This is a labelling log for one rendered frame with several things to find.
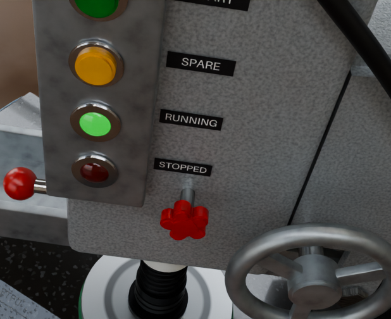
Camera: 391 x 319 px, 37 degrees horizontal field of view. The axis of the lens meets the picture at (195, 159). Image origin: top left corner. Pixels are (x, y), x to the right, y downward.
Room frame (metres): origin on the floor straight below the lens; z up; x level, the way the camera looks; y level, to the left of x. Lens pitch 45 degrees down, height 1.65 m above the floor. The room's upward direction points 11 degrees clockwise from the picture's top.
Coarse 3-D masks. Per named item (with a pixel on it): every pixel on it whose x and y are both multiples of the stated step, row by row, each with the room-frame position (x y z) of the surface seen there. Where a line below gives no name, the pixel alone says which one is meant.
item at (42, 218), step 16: (0, 128) 0.47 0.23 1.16; (16, 128) 0.47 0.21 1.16; (0, 144) 0.46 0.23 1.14; (16, 144) 0.46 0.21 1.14; (32, 144) 0.47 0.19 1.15; (0, 160) 0.46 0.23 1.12; (16, 160) 0.46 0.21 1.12; (32, 160) 0.47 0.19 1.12; (0, 176) 0.43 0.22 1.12; (0, 192) 0.41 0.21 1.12; (0, 208) 0.36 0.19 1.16; (16, 208) 0.36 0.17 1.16; (32, 208) 0.36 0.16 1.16; (48, 208) 0.37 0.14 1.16; (64, 208) 0.41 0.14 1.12; (0, 224) 0.36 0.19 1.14; (16, 224) 0.36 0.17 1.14; (32, 224) 0.36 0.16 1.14; (48, 224) 0.36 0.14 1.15; (64, 224) 0.36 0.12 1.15; (32, 240) 0.36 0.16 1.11; (48, 240) 0.36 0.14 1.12; (64, 240) 0.36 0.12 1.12; (288, 256) 0.38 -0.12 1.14; (336, 256) 0.39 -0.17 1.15; (272, 272) 0.38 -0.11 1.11; (352, 288) 0.36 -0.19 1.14
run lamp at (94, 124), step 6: (90, 114) 0.29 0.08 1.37; (96, 114) 0.29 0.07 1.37; (84, 120) 0.29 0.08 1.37; (90, 120) 0.29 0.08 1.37; (96, 120) 0.29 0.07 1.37; (102, 120) 0.29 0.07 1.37; (108, 120) 0.30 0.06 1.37; (84, 126) 0.29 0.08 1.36; (90, 126) 0.29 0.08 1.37; (96, 126) 0.29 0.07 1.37; (102, 126) 0.29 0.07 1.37; (108, 126) 0.29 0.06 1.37; (90, 132) 0.29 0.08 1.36; (96, 132) 0.29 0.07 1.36; (102, 132) 0.29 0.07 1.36
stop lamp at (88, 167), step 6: (84, 168) 0.29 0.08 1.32; (90, 168) 0.29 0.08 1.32; (96, 168) 0.29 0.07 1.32; (102, 168) 0.29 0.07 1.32; (84, 174) 0.29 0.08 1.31; (90, 174) 0.29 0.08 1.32; (96, 174) 0.29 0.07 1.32; (102, 174) 0.29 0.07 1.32; (108, 174) 0.30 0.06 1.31; (90, 180) 0.29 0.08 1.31; (96, 180) 0.29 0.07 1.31; (102, 180) 0.29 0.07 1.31
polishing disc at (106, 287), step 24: (96, 264) 0.47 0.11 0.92; (120, 264) 0.47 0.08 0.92; (96, 288) 0.43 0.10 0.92; (120, 288) 0.43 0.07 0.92; (192, 288) 0.46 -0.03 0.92; (216, 288) 0.46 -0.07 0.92; (96, 312) 0.39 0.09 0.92; (120, 312) 0.40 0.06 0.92; (192, 312) 0.42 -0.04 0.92; (216, 312) 0.43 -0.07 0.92
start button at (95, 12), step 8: (80, 0) 0.29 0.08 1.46; (88, 0) 0.29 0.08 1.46; (96, 0) 0.29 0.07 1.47; (104, 0) 0.29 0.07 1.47; (112, 0) 0.29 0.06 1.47; (80, 8) 0.29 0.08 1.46; (88, 8) 0.29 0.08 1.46; (96, 8) 0.29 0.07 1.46; (104, 8) 0.29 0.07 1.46; (112, 8) 0.29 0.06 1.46; (96, 16) 0.29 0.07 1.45; (104, 16) 0.29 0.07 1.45
